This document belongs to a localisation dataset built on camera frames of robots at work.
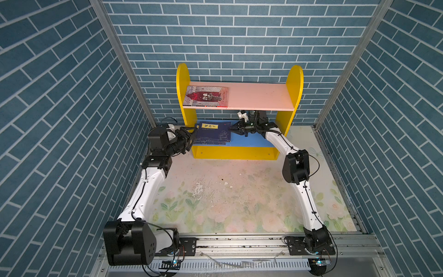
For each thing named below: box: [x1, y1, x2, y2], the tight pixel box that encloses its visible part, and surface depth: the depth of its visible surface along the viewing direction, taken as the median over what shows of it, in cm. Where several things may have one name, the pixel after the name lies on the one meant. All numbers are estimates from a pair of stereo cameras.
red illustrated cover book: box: [182, 85, 229, 108], surface depth 78 cm
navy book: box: [193, 121, 232, 145], surface depth 95 cm
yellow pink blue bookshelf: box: [175, 63, 304, 161], surface depth 81 cm
